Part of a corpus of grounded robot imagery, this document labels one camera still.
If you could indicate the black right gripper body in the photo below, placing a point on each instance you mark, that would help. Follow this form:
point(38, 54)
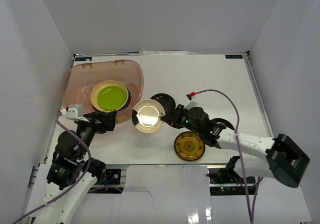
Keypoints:
point(183, 115)

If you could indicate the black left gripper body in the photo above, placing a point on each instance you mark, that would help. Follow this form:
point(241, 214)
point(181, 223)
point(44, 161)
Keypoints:
point(99, 120)

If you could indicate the black glossy plate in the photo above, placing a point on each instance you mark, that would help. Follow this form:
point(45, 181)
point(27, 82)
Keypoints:
point(166, 100)

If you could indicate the lime green plate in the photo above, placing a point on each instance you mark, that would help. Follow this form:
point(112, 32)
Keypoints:
point(111, 97)

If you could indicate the cream plate with black patch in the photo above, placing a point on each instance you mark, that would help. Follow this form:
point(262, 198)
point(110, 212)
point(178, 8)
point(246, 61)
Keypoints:
point(146, 116)

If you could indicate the brown and yellow patterned plate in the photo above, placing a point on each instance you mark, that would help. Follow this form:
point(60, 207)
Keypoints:
point(189, 147)

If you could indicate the dark teal ceramic plate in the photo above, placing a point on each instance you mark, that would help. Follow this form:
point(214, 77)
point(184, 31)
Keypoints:
point(129, 96)

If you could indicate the black plate with iridescent rim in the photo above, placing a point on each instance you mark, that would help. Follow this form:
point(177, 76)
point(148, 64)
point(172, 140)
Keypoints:
point(223, 122)

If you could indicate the light blue plate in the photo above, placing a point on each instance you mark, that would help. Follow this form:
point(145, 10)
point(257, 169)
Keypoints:
point(124, 106)

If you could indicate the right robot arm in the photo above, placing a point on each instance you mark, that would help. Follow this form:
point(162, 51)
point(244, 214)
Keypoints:
point(274, 157)

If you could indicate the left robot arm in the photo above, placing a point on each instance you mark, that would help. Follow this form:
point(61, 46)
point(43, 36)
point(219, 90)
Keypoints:
point(73, 171)

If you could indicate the pink translucent plastic bin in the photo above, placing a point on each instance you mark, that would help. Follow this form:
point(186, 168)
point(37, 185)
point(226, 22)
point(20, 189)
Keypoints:
point(78, 82)

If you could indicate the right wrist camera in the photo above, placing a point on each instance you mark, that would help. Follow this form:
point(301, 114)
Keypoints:
point(191, 101)

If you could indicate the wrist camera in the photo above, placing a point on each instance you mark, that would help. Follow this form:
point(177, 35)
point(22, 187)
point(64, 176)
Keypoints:
point(191, 101)
point(74, 112)

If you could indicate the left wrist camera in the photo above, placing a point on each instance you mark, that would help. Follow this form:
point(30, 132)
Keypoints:
point(74, 112)

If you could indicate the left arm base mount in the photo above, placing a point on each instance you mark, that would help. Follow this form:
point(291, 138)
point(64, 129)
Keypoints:
point(110, 176)

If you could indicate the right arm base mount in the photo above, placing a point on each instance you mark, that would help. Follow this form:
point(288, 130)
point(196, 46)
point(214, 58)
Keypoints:
point(225, 182)

